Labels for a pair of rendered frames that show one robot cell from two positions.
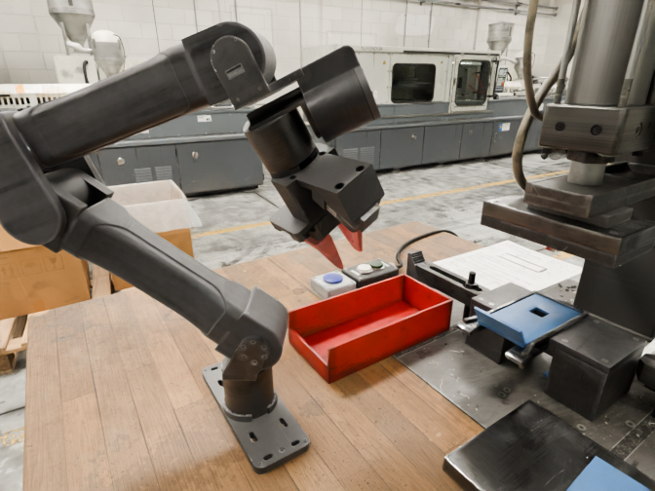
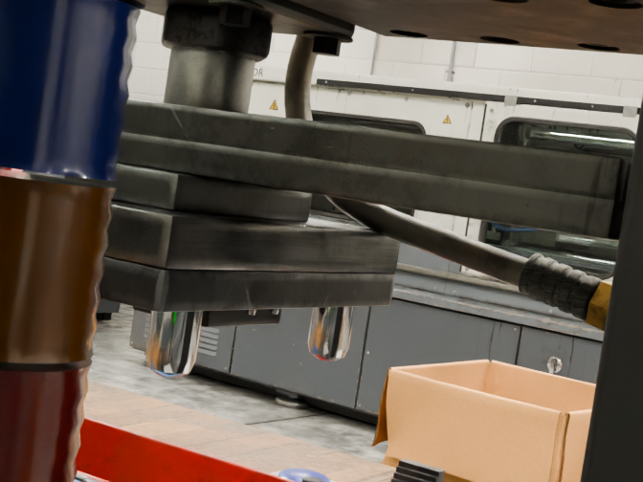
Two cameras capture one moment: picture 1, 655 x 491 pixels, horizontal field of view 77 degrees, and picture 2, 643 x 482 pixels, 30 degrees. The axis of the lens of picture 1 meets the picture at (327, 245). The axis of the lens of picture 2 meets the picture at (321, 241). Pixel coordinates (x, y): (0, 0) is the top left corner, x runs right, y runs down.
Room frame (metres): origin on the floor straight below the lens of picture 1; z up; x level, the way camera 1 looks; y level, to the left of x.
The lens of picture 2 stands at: (0.33, -0.82, 1.16)
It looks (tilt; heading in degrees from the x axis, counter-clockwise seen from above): 3 degrees down; 65
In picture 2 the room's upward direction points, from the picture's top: 8 degrees clockwise
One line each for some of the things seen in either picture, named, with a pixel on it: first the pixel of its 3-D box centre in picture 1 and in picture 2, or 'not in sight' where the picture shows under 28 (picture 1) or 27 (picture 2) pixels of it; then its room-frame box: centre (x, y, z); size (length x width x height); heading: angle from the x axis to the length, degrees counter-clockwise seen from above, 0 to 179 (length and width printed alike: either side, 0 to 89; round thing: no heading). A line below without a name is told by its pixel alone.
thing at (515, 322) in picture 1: (528, 311); not in sight; (0.50, -0.28, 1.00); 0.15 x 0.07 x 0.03; 123
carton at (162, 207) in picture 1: (147, 229); not in sight; (2.49, 1.16, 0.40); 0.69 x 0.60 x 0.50; 29
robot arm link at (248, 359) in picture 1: (252, 339); not in sight; (0.42, 0.09, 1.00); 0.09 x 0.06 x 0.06; 178
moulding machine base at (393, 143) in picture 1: (458, 129); not in sight; (7.28, -2.25, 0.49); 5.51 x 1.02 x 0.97; 120
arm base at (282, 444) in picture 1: (249, 383); not in sight; (0.42, 0.10, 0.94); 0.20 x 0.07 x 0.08; 33
